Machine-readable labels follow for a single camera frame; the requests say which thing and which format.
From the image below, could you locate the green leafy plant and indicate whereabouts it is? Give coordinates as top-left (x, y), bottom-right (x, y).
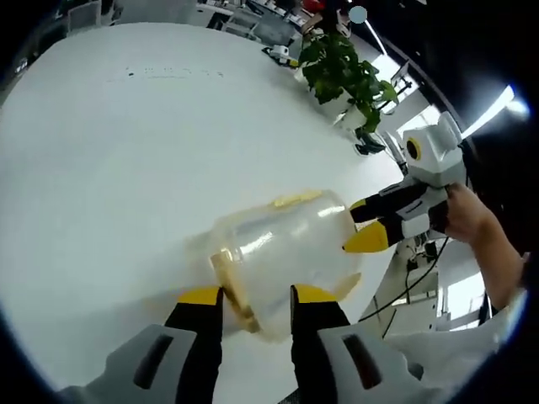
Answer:
top-left (296, 29), bottom-right (400, 136)

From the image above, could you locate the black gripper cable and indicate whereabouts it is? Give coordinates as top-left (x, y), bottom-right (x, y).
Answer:
top-left (357, 234), bottom-right (451, 325)

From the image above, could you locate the person's right hand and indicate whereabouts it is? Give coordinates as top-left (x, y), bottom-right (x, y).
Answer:
top-left (444, 183), bottom-right (494, 244)

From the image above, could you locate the clear plastic buckle container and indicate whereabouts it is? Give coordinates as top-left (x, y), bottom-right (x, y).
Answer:
top-left (187, 188), bottom-right (364, 344)

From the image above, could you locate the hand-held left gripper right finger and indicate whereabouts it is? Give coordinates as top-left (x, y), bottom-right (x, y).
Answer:
top-left (289, 283), bottom-right (424, 404)

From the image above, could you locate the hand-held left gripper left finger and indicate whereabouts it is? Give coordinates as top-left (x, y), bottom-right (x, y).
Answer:
top-left (56, 284), bottom-right (225, 404)

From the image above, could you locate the white plant pot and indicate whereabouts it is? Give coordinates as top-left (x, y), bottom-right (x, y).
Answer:
top-left (331, 89), bottom-right (381, 132)

